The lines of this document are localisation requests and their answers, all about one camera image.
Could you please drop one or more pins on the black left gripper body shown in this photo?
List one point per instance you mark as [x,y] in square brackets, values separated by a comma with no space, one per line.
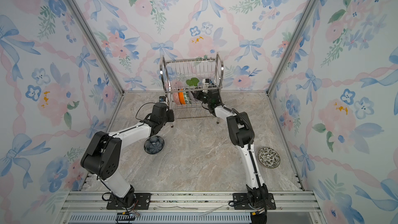
[169,117]

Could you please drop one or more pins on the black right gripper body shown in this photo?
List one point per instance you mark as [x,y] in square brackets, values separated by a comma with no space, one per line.
[209,102]

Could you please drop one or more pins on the green leaf pattern bowl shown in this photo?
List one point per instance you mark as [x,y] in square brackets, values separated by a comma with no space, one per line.
[187,99]

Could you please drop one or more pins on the stainless steel dish rack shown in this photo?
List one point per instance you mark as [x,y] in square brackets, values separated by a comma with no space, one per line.
[173,75]

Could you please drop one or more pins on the white bowl orange outside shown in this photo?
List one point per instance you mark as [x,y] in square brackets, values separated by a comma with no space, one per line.
[181,98]

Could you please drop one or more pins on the dark blue patterned bowl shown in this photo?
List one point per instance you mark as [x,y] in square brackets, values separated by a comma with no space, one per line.
[154,145]

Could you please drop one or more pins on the small patterned dish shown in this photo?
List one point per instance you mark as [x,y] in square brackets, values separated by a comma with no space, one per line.
[269,157]

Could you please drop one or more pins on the lilac bowl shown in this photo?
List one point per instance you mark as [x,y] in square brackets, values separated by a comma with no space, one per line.
[192,98]

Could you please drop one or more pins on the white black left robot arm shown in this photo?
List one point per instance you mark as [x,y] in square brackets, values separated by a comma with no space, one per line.
[92,159]

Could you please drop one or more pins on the green leaf shaped dish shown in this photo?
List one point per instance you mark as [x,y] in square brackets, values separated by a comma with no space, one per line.
[193,82]

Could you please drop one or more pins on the white ventilation grille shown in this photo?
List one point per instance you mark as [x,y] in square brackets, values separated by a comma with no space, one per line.
[159,218]

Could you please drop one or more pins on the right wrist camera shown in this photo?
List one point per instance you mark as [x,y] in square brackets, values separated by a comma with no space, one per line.
[207,83]

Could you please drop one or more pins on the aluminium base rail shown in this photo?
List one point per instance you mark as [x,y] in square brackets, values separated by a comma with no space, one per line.
[285,207]

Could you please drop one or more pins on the aluminium corner post right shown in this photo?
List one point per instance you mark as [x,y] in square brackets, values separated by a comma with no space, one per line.
[297,33]

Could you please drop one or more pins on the aluminium corner post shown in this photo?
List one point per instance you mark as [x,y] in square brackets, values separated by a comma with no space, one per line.
[90,37]
[297,33]

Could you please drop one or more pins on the aluminium corner post left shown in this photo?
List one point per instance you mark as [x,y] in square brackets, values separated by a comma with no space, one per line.
[90,37]

